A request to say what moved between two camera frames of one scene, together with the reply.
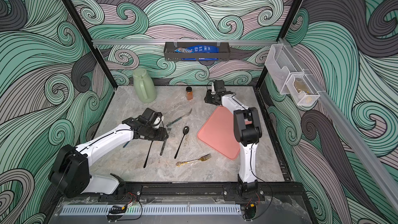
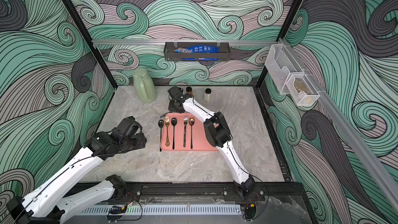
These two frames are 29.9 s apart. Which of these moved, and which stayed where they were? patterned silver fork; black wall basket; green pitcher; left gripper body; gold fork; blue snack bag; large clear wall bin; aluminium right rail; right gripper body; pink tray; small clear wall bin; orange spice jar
Moved: gold fork; pink tray; patterned silver fork; left gripper body; right gripper body
Stayed: orange spice jar; large clear wall bin; black wall basket; green pitcher; blue snack bag; aluminium right rail; small clear wall bin
